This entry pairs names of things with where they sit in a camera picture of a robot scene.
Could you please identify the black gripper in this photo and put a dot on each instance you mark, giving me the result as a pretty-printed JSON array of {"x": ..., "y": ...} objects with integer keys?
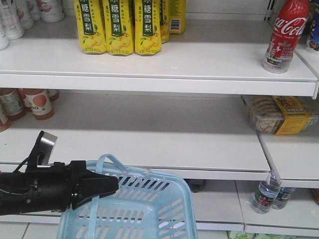
[{"x": 61, "y": 186}]

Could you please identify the light blue plastic basket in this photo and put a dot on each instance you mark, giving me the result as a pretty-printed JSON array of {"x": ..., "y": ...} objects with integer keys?
[{"x": 148, "y": 204}]

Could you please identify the red aluminium coca-cola bottle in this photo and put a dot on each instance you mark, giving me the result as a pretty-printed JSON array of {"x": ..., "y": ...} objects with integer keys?
[{"x": 287, "y": 31}]

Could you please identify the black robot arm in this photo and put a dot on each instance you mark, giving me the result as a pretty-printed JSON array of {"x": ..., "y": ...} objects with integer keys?
[{"x": 13, "y": 190}]

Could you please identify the orange C100 juice bottle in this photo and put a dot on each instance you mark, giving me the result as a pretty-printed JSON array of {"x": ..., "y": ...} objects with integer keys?
[
  {"x": 40, "y": 103},
  {"x": 12, "y": 104}
]

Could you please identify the white metal shelving unit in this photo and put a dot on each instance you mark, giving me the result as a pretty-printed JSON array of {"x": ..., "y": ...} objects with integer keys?
[{"x": 179, "y": 111}]

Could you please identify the yellow pear drink carton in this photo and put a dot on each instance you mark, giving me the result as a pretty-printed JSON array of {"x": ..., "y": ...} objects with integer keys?
[
  {"x": 118, "y": 15},
  {"x": 90, "y": 26},
  {"x": 147, "y": 27}
]

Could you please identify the white peach drink bottle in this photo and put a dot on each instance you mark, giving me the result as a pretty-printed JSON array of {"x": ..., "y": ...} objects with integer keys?
[
  {"x": 51, "y": 10},
  {"x": 10, "y": 20}
]

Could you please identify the clear cookie box yellow label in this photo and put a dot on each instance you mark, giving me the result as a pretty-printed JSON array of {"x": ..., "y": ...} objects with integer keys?
[{"x": 281, "y": 115}]

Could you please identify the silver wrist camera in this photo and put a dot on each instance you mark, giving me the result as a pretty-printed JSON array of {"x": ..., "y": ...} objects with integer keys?
[{"x": 44, "y": 146}]

